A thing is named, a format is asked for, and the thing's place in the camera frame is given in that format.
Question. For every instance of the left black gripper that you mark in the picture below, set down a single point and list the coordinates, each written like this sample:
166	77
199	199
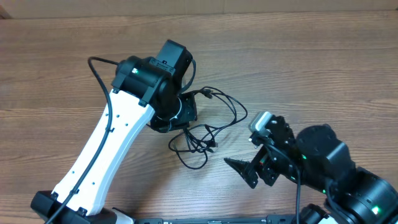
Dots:
191	115

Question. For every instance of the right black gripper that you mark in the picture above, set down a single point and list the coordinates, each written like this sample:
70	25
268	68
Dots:
266	165

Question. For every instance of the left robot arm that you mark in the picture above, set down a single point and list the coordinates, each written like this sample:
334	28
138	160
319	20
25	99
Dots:
145	92

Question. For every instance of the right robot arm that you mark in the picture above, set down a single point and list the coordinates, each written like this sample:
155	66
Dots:
317	159

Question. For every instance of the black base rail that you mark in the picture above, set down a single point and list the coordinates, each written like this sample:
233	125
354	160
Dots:
270	219

